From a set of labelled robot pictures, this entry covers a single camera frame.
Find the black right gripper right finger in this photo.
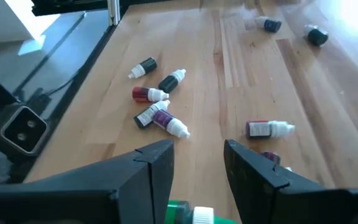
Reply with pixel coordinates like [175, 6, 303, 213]
[224, 139, 358, 224]

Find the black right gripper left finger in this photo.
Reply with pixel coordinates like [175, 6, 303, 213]
[0, 139, 176, 224]

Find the small maroon coloring bottle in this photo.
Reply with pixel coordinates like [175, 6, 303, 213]
[260, 151, 293, 172]

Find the small maroon bottle white label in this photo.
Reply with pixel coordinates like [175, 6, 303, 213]
[245, 119, 296, 140]

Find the large green coloring bottle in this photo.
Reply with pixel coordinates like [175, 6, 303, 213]
[165, 200, 241, 224]

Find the small dark green coloring bottle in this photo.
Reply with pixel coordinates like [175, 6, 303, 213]
[133, 100, 171, 129]

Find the small purple coloring bottle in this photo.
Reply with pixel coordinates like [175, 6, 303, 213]
[152, 109, 191, 139]

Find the small red coloring bottle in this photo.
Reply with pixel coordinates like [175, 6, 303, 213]
[131, 86, 170, 104]

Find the small black coloring bottle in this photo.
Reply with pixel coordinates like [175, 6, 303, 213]
[127, 56, 158, 80]
[158, 68, 187, 94]
[304, 24, 329, 47]

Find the small dark blue coloring bottle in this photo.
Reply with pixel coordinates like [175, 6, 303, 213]
[254, 16, 283, 34]

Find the black cable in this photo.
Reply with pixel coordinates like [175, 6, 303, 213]
[44, 70, 81, 97]

